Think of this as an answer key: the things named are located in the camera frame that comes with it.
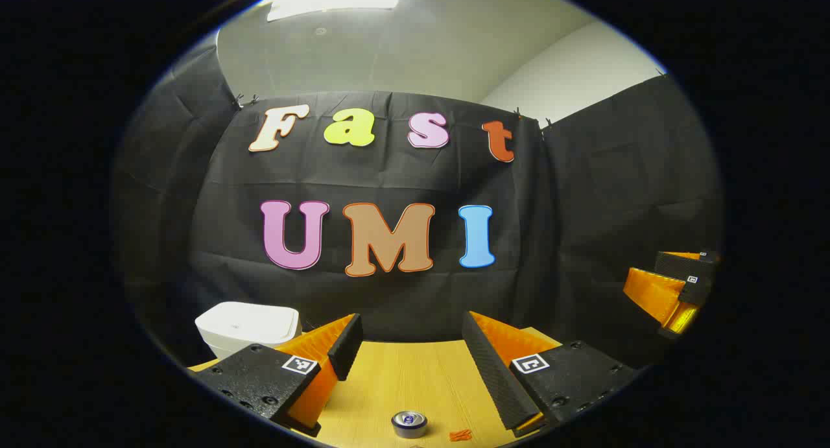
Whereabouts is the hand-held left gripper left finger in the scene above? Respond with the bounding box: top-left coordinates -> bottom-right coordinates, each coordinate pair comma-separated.
188,313 -> 364,438

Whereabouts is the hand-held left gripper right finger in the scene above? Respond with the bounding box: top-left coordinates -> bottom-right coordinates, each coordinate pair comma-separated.
462,310 -> 639,438

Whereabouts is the silver blue pop can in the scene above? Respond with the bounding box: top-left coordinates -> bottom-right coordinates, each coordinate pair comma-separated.
391,410 -> 428,440

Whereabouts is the white desktop garbage bin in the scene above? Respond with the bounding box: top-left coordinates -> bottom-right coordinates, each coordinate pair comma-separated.
195,301 -> 302,361

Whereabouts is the wooden desktop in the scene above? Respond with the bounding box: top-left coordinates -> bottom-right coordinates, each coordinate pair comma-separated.
188,327 -> 562,448

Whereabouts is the black backdrop cloth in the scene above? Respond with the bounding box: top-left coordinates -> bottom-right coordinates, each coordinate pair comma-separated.
113,36 -> 724,371

